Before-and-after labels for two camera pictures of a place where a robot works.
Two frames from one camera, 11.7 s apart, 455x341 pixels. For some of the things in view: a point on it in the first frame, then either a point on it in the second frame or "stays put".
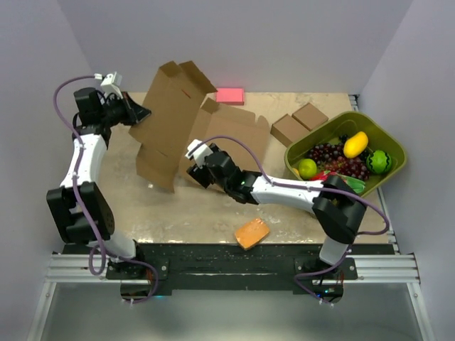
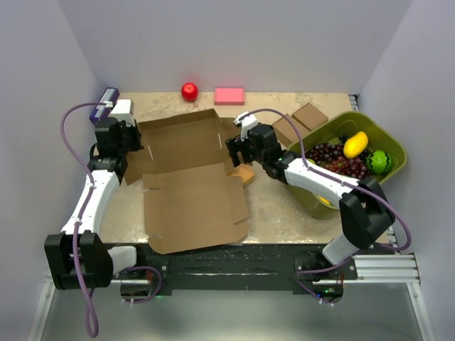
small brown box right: [309, 116] stays put
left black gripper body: [117, 113] to [131, 141]
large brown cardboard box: [183, 119] to [190, 200]
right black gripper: [200, 175] to [236, 145]
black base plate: [227, 266] stays put
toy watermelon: [379, 162] stays put
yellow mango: [355, 144] stays put
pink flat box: [230, 96] stays put
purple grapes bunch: [330, 157] stays put
